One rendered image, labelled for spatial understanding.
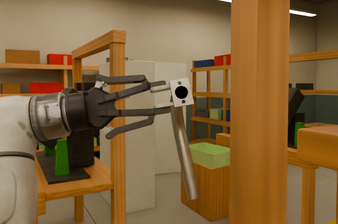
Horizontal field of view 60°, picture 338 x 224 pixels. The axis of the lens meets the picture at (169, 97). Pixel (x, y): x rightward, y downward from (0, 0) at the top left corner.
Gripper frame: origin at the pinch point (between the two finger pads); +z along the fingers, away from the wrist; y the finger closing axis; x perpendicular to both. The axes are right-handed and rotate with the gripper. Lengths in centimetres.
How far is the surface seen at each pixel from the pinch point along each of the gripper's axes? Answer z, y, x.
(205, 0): 246, 357, 706
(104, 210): -66, -82, 338
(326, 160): 12.3, -14.2, -28.0
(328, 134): 12.9, -11.4, -28.7
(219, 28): 278, 282, 740
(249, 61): 17.8, 4.2, -1.9
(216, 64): 185, 131, 546
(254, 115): 16.5, -7.2, -1.2
